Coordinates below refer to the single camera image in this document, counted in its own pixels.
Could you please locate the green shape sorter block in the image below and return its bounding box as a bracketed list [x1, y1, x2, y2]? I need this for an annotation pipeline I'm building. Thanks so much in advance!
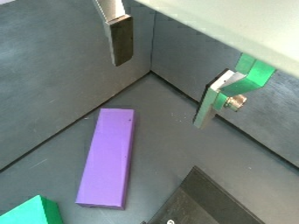
[0, 195, 62, 224]

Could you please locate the green taped gripper right finger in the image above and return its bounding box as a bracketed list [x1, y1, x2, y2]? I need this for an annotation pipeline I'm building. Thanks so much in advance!
[192, 53, 276, 128]

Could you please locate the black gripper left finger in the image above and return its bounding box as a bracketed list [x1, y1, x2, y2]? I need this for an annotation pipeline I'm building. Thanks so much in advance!
[92, 0, 133, 67]

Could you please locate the purple arch block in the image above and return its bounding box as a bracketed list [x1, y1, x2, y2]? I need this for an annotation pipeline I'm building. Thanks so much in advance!
[76, 108, 134, 209]

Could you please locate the black arch fixture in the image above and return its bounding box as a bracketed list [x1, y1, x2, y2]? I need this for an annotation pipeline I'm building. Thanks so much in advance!
[142, 166, 265, 224]

